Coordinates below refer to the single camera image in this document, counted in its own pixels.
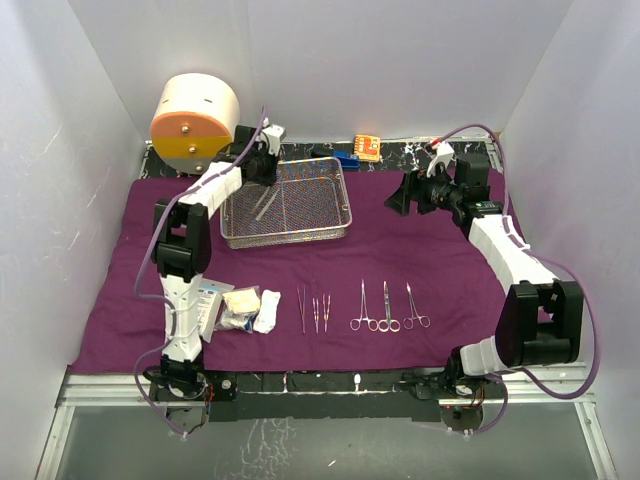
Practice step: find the metal scalpel handle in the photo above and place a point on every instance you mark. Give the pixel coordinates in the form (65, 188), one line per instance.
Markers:
(269, 205)
(262, 202)

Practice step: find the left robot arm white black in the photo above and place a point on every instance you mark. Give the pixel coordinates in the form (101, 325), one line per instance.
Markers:
(182, 251)

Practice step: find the orange small box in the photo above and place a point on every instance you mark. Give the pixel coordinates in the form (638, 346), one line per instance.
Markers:
(367, 148)

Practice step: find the beige bandage roll packet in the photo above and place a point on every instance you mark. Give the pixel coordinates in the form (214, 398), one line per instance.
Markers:
(243, 301)

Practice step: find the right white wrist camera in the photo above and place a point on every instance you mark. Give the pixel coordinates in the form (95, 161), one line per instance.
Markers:
(444, 154)

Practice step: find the white gauze packet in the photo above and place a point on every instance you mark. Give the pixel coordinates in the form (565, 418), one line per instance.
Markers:
(209, 303)

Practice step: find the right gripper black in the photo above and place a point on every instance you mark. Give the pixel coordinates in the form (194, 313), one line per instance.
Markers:
(399, 201)

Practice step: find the round white drawer box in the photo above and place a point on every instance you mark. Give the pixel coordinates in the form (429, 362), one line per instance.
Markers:
(195, 118)

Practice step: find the wide metal tweezers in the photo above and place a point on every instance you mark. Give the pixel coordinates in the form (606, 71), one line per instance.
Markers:
(316, 313)

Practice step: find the blue black stapler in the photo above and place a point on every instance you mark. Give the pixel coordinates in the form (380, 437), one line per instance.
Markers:
(348, 161)

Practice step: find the thin metal tweezers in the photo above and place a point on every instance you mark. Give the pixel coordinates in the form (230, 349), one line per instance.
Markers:
(301, 297)

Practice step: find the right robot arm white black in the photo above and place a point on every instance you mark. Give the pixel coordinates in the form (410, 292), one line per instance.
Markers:
(541, 318)

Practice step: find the purple cloth wrap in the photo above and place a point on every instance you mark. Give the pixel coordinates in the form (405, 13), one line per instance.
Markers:
(451, 282)

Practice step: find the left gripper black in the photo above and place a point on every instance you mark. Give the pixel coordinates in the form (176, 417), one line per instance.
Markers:
(268, 181)

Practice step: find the wire mesh metal tray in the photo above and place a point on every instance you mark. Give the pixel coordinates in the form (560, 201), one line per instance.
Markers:
(312, 205)

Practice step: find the black base frame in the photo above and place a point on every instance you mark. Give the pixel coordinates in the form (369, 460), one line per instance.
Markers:
(417, 395)

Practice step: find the metal surgical scissors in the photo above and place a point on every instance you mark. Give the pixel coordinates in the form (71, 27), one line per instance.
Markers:
(388, 323)

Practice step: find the small blue white packet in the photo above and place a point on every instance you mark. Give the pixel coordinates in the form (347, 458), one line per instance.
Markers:
(229, 320)

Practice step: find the metal forceps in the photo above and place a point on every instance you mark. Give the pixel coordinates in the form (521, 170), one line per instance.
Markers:
(363, 320)
(414, 317)

